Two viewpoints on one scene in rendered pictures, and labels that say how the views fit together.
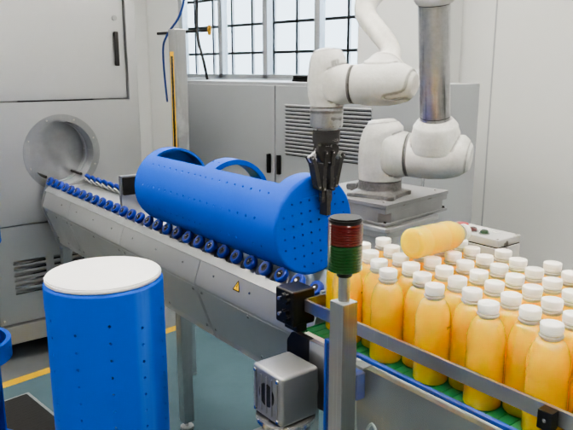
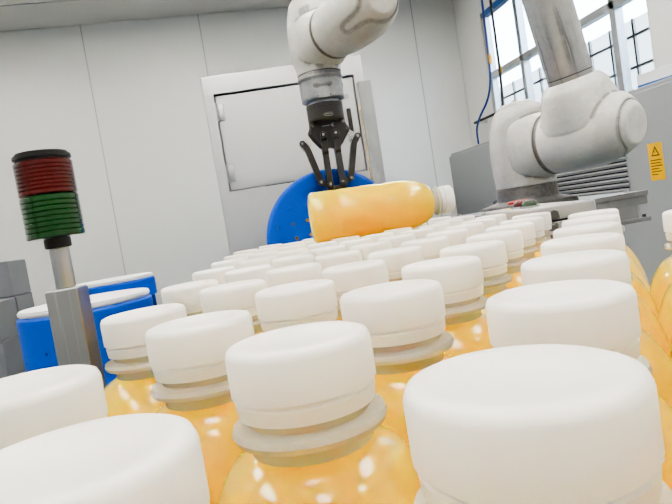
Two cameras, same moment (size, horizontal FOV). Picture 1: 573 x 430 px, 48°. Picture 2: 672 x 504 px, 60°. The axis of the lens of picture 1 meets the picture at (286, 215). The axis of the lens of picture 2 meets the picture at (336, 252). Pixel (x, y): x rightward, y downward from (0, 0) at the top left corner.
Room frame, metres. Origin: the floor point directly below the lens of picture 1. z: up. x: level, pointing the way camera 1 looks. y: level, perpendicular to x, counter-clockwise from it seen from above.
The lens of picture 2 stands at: (0.75, -0.76, 1.13)
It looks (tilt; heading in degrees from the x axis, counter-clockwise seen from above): 3 degrees down; 34
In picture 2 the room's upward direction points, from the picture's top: 9 degrees counter-clockwise
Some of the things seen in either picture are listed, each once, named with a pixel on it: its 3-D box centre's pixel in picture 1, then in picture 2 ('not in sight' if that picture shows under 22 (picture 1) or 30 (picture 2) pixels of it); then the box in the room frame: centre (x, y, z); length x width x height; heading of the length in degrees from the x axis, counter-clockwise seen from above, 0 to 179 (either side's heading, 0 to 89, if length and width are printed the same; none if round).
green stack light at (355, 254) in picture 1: (344, 256); (52, 216); (1.14, -0.11, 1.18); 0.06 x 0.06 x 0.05
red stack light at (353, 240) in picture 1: (344, 232); (45, 178); (1.14, -0.11, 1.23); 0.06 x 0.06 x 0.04
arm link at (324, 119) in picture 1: (326, 118); (321, 90); (1.75, -0.11, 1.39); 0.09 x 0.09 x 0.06
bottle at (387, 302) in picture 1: (386, 317); not in sight; (1.32, -0.22, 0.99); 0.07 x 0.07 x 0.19
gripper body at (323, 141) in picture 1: (326, 145); (327, 126); (1.75, -0.11, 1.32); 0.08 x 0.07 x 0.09; 128
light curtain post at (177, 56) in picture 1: (182, 212); (392, 271); (3.04, 0.50, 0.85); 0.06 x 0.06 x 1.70; 38
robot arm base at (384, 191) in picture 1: (374, 186); (522, 197); (2.31, -0.32, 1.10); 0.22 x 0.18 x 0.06; 57
